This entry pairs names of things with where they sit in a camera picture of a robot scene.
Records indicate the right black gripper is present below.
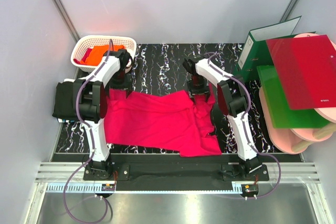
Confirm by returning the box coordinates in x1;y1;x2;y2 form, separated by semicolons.
186;74;211;102

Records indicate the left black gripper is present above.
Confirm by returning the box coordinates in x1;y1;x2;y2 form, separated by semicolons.
104;68;132;97

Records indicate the magenta t shirt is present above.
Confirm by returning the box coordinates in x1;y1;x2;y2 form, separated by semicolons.
104;89;222;157

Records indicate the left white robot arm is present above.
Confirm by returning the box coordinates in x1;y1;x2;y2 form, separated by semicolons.
73;49;133;180

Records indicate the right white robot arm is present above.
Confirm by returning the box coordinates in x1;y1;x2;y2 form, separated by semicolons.
182;54;262;180

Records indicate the orange t shirt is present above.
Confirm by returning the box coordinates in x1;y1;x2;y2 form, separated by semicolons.
76;45;109;66

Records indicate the white plastic basket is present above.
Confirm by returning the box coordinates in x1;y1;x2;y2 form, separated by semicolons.
70;35;136;73

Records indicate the folded black t shirt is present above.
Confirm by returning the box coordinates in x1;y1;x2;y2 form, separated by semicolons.
52;81;79;122

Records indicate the green lever arch binder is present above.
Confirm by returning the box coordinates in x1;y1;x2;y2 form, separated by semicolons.
233;16;301;82

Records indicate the green plastic folder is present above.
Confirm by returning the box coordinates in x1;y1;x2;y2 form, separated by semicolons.
257;66;329;129

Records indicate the red plastic folder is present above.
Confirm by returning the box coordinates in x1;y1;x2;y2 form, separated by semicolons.
266;35;335;110

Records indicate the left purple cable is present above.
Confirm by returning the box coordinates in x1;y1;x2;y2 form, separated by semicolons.
64;39;115;222

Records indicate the purple cable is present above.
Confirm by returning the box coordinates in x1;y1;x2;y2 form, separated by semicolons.
206;52;282;200
64;39;115;222

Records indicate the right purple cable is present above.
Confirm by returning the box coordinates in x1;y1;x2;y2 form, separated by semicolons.
206;52;282;200

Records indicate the aluminium rail frame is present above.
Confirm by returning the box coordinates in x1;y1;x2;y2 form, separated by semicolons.
24;162;334;223

